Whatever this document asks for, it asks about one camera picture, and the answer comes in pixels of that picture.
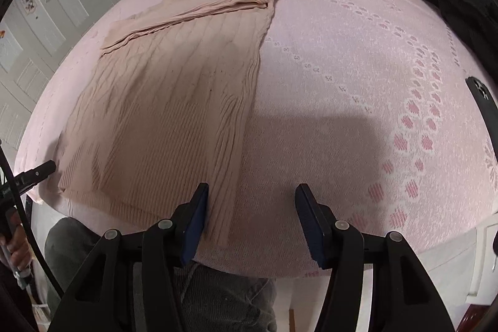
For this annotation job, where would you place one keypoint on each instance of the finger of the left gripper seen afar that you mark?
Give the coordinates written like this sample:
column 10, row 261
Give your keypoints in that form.
column 37, row 173

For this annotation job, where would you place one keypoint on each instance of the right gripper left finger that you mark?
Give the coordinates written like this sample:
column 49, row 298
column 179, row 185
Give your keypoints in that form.
column 126, row 283

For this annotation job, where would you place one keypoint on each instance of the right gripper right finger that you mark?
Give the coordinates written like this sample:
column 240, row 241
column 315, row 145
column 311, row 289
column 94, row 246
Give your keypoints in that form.
column 404, row 297

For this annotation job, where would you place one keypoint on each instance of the pink knit sweater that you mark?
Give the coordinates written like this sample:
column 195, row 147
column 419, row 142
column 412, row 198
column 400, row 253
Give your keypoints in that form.
column 166, row 109

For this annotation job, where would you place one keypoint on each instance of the person's left hand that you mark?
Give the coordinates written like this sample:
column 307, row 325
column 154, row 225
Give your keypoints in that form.
column 16, row 252

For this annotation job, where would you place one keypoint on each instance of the white wardrobe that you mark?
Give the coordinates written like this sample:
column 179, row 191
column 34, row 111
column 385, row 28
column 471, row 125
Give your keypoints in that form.
column 36, row 36

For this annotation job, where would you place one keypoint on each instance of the pink bed sheet mattress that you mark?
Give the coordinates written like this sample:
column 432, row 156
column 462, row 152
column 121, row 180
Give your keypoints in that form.
column 363, row 100

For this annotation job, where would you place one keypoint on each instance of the black smartphone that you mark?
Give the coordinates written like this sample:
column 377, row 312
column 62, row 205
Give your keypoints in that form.
column 487, row 108

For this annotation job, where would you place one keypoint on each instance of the black jacket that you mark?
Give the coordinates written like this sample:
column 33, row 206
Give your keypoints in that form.
column 475, row 23

